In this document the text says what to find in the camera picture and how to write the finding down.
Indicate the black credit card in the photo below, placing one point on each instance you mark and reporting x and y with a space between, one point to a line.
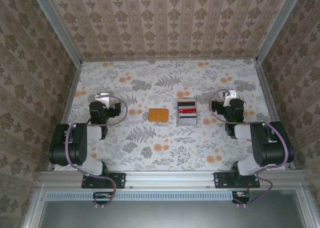
186 104

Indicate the beige credit card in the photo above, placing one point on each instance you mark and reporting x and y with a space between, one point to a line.
186 99

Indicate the orange leather card holder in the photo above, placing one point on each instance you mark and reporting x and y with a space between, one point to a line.
158 115

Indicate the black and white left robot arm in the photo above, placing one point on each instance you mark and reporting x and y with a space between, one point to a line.
67 148

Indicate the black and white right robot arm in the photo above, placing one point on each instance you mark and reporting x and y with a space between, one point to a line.
272 150

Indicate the grey credit card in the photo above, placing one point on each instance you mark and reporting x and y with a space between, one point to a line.
188 122

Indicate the clear acrylic card stand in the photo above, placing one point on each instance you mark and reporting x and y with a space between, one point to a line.
178 118

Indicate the floral patterned table cover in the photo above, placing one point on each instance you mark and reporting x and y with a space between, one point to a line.
187 158

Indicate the black connector box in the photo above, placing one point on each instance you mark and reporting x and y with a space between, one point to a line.
241 195
102 196

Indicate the grey metal sheet panel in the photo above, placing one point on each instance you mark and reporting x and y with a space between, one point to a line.
170 215

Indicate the aluminium side rail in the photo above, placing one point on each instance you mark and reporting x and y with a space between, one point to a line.
265 88
73 88

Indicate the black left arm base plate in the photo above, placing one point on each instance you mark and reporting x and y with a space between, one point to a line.
120 180

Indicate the thin aluminium wall rail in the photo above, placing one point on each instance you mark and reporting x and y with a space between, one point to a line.
170 59

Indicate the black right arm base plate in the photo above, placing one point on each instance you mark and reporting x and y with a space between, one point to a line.
220 180

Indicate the long aluminium table rail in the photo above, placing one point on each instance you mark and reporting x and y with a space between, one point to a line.
170 179

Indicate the aluminium frame post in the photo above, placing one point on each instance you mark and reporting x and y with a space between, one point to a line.
57 25
277 25

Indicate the aluminium frame bar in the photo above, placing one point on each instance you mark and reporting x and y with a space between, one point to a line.
35 208
303 208

